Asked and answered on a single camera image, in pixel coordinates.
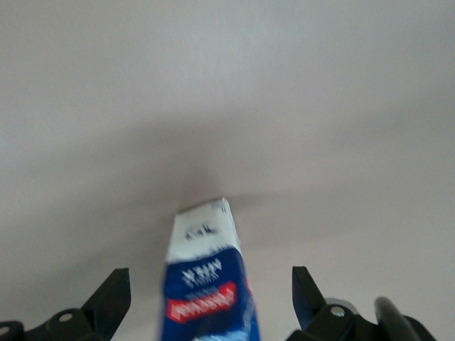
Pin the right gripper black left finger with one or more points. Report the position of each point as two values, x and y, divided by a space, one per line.
103 305

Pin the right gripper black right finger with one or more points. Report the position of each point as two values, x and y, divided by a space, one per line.
313 312

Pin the blue white milk carton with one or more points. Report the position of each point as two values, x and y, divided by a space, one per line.
209 284

